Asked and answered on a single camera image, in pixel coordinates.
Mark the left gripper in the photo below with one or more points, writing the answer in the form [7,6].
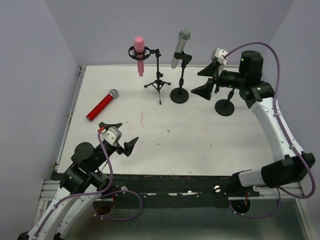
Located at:
[119,146]

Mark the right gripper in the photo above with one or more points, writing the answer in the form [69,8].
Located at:
[215,81]

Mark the black round-base stand front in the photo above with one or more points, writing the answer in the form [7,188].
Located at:
[179,95]

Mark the black round-base stand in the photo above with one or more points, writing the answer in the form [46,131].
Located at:
[179,95]
[225,107]

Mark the red glitter microphone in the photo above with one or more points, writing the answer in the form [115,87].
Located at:
[113,94]

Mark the silver microphone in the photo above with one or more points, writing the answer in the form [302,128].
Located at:
[183,37]

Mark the pink microphone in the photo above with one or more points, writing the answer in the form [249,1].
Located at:
[139,48]

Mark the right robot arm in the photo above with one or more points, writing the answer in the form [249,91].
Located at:
[290,161]

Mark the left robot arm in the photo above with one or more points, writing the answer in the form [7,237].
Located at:
[82,183]

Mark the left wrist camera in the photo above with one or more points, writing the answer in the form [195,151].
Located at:
[111,135]

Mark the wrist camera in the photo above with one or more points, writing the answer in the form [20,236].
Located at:
[111,135]
[219,56]

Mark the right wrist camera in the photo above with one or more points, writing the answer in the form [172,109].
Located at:
[219,56]

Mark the aluminium extrusion rail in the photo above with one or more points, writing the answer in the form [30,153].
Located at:
[49,189]

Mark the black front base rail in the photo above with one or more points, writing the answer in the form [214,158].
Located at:
[173,191]

